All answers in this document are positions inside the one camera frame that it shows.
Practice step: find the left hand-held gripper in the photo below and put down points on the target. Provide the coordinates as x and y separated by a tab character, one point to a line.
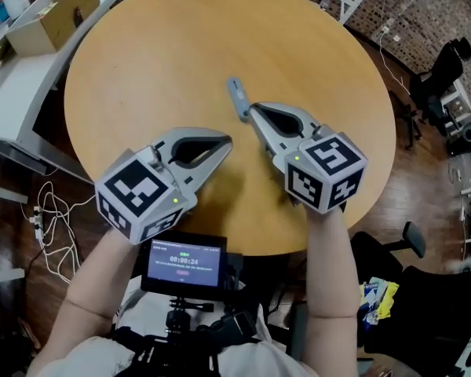
135	189

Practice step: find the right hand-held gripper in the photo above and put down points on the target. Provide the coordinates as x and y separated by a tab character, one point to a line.
329	159

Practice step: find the blue and white snack packet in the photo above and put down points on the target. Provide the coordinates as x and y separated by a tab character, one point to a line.
373	293

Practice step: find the blue and silver snack packet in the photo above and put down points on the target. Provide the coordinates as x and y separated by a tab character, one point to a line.
371	316

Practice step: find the person's right forearm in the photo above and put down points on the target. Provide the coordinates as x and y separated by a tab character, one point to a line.
331	273

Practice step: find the person's left forearm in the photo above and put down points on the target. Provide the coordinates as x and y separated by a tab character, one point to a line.
90	289

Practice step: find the round wooden table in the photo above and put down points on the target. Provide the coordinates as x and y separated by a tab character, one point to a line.
180	53

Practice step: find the black chest monitor screen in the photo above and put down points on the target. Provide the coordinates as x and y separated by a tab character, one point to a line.
184	263

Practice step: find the white power strip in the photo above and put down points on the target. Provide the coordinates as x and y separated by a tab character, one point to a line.
38	226

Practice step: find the white cabinet desk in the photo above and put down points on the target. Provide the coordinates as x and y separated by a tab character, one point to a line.
19	92

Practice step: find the cardboard box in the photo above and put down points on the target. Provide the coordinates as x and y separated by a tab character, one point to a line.
63	18

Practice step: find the person's white shirt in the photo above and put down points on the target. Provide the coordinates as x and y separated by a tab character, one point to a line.
259	359

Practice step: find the black mesh office chair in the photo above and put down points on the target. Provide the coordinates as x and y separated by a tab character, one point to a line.
435	320

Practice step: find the black chest harness mount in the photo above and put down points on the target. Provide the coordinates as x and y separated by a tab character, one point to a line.
188	336

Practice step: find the white metal rack frame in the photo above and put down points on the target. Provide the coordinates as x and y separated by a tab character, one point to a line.
4	192

